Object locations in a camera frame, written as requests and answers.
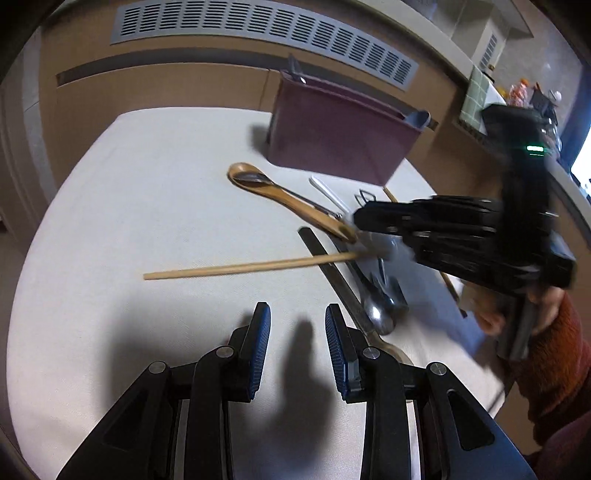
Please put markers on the person's dark red clothing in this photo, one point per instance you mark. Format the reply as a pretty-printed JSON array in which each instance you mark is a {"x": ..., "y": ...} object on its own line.
[{"x": 568, "y": 452}]

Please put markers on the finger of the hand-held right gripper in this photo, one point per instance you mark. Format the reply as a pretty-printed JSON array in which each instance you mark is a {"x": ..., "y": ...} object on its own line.
[
  {"x": 415, "y": 214},
  {"x": 461, "y": 258}
]

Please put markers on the wooden chopstick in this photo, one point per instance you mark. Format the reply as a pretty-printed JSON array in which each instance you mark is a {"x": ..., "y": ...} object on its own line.
[
  {"x": 450, "y": 286},
  {"x": 240, "y": 267}
]

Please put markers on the blue-grey spoon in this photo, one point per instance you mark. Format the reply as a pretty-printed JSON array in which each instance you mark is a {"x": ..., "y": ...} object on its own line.
[{"x": 418, "y": 119}]

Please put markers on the green checked cloth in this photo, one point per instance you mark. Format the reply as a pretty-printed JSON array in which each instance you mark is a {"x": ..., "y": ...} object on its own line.
[{"x": 475, "y": 101}]

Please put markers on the white plastic spoon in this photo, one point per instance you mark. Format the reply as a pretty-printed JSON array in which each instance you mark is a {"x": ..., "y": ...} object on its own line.
[{"x": 328, "y": 191}]

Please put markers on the wooden spoon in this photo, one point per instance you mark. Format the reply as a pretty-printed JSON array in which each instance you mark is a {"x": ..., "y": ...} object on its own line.
[{"x": 286, "y": 196}]

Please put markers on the person's right hand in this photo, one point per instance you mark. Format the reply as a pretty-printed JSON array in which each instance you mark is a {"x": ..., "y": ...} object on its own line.
[{"x": 549, "y": 309}]

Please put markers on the maroon plastic utensil holder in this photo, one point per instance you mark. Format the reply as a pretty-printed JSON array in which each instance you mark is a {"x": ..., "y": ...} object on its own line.
[{"x": 337, "y": 134}]

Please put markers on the grey vent grille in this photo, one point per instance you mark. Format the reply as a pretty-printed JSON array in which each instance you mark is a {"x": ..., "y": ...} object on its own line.
[{"x": 258, "y": 27}]

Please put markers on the orange packaged goods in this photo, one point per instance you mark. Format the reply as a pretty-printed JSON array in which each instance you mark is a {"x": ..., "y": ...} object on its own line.
[{"x": 519, "y": 90}]

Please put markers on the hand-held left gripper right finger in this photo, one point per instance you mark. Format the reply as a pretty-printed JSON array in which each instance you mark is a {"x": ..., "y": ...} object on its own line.
[{"x": 334, "y": 350}]

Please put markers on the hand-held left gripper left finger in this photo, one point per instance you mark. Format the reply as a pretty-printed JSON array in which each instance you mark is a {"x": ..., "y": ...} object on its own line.
[{"x": 261, "y": 350}]

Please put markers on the small wall vent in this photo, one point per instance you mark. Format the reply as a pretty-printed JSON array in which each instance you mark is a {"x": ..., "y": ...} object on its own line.
[{"x": 489, "y": 50}]

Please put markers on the small metal spoon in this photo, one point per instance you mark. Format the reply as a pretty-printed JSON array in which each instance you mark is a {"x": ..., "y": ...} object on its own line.
[{"x": 251, "y": 177}]

